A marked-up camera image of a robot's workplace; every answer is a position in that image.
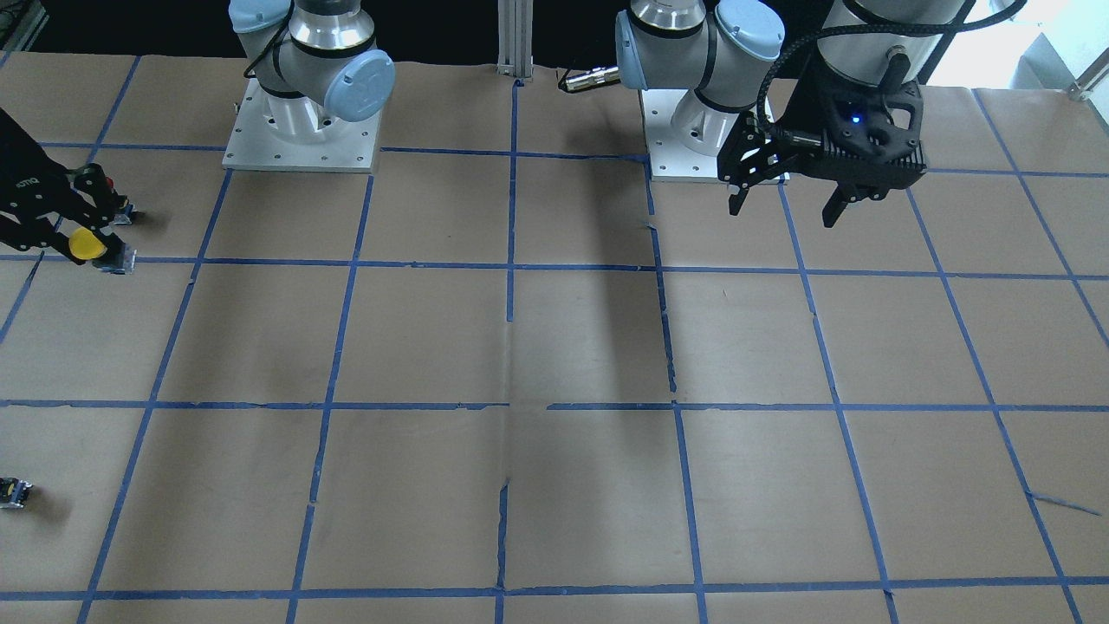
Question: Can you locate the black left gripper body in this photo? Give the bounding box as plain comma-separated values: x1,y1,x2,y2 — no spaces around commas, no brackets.
718,111,837,188

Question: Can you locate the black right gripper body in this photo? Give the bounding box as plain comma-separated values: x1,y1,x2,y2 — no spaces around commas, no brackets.
1,110,70,250

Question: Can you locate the yellow push button switch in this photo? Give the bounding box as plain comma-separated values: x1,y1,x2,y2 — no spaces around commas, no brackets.
68,228,136,274

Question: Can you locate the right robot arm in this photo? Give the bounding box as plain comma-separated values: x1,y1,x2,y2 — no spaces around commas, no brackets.
1,1,397,274

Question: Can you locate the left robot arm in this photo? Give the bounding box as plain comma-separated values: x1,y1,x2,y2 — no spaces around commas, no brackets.
614,1,960,228

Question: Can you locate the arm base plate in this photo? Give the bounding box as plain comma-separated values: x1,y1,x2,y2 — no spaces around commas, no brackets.
222,78,383,174
639,88,737,183

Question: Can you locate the small black yellow switch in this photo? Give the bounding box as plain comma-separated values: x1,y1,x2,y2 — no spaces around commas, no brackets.
1,477,33,510

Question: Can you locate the aluminium frame post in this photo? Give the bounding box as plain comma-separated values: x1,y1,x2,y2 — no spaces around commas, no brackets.
496,0,535,81

